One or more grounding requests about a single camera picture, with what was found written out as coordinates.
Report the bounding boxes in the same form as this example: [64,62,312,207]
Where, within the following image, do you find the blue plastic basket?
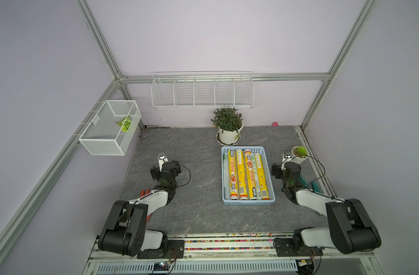
[222,146,275,206]

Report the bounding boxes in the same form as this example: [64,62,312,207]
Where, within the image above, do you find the small potted succulent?
[290,146,309,165]

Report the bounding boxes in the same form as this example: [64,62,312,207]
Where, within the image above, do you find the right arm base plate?
[273,238,324,258]

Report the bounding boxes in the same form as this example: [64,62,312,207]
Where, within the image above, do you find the white wire wall shelf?
[151,71,255,108]

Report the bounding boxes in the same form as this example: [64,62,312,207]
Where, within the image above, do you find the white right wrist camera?
[281,152,292,170]

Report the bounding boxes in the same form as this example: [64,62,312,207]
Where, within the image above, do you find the orange work glove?
[139,189,153,222]

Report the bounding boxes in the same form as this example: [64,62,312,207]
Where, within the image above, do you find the green leaf toy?
[116,116,132,132]

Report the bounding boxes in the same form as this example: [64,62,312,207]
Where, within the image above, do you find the large potted green plant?
[211,108,244,145]

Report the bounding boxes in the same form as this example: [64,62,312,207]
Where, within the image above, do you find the white vent grille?
[93,260,298,275]

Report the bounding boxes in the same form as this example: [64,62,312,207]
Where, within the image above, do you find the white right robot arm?
[271,162,381,256]

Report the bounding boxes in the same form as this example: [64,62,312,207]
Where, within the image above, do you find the white mesh wall basket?
[78,100,141,156]

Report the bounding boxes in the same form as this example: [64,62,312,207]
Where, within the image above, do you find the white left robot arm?
[98,160,181,259]

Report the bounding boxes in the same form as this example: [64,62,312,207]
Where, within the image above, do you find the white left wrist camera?
[158,152,169,170]

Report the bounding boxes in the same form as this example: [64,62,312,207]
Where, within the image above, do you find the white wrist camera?
[158,152,169,170]
[281,152,292,170]

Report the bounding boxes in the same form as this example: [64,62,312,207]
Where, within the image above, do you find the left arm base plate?
[137,239,185,260]

